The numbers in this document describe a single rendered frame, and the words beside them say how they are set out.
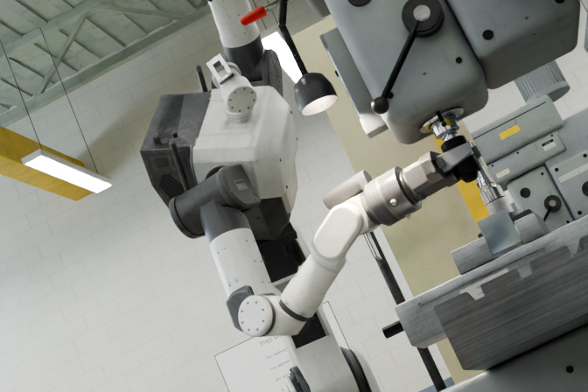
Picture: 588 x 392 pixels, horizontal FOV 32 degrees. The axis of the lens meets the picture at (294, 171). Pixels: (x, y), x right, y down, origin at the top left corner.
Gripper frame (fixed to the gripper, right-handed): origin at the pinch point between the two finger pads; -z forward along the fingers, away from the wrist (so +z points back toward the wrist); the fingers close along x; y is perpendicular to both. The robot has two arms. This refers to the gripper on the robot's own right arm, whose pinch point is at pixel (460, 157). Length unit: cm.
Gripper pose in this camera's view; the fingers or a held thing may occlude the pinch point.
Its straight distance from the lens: 183.0
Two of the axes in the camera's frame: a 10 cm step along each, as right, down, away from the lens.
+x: 4.6, 0.6, 8.9
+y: 4.1, 8.7, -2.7
